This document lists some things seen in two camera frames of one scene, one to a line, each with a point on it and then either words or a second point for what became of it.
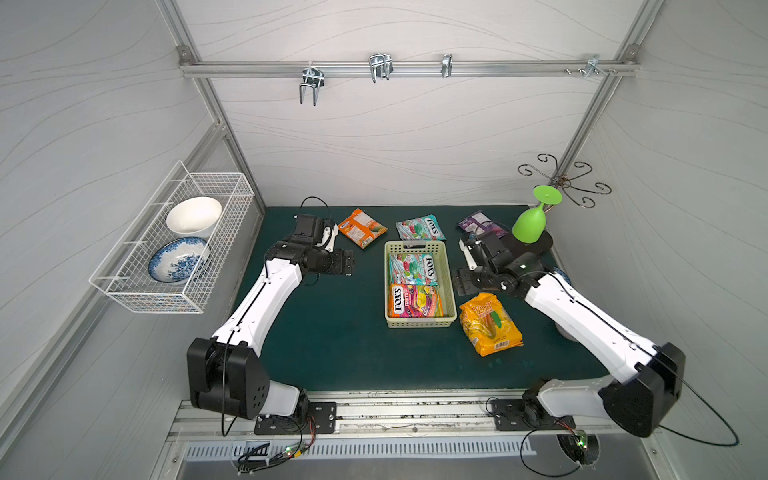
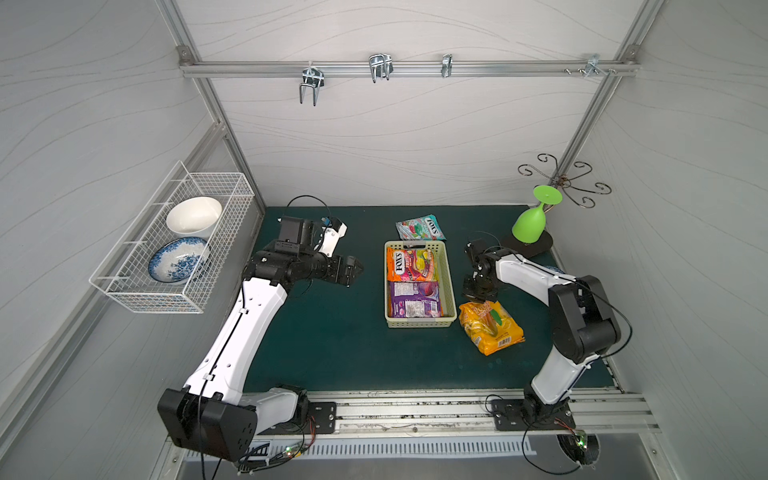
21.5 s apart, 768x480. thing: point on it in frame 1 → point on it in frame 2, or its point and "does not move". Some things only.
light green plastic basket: x=445 y=279 does not move
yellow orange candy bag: x=490 y=327 does not move
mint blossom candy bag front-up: x=424 y=228 does not move
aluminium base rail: x=392 y=414 does not move
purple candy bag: x=479 y=223 → x=415 y=299
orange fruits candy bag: x=362 y=228 → x=411 y=265
